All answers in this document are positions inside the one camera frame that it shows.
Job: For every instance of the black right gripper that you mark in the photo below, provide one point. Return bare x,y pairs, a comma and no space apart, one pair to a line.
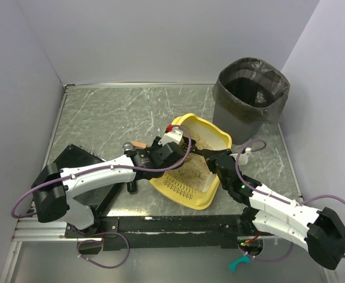
214,156

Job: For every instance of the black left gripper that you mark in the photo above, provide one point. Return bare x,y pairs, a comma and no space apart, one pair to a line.
178,148

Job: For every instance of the yellow litter box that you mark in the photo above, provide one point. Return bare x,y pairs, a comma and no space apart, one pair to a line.
177,191

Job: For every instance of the black slotted litter scoop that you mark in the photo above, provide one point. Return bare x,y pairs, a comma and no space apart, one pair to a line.
195,148

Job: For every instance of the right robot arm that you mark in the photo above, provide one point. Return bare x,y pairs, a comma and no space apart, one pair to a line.
320,232

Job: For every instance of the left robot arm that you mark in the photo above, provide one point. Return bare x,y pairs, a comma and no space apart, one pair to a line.
135,165

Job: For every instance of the cat litter pellets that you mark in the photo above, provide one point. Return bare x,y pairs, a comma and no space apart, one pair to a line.
194,172

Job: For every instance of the wooden block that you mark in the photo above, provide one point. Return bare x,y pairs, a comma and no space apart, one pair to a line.
139,145

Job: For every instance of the grey trash bin with bag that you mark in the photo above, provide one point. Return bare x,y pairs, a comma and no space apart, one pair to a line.
248,93

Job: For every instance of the black ribbed tray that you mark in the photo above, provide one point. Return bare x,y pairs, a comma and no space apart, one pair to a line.
81,178

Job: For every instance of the teal plastic piece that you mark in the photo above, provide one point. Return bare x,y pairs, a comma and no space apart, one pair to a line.
244,259

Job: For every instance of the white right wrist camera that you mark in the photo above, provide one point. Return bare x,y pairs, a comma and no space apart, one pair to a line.
244,156

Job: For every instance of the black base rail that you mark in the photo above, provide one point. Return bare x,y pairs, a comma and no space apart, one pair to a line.
225,231

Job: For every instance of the aluminium frame rail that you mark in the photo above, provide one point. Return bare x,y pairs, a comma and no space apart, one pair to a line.
31,230

